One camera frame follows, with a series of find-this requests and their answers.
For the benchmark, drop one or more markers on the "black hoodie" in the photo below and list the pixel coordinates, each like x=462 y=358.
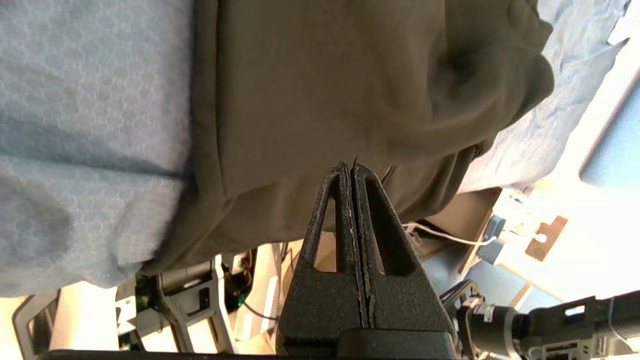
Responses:
x=325 y=90

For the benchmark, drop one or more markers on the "brown floor plate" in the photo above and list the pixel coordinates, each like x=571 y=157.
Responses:
x=550 y=240

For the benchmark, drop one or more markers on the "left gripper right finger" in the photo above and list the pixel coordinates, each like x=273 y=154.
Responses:
x=405 y=305

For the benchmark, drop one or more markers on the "brown cardboard box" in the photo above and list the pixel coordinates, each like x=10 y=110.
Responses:
x=462 y=215

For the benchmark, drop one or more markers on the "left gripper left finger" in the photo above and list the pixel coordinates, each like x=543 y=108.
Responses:
x=322 y=305

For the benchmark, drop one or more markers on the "blue bed cover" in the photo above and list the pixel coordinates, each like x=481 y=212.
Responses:
x=90 y=100

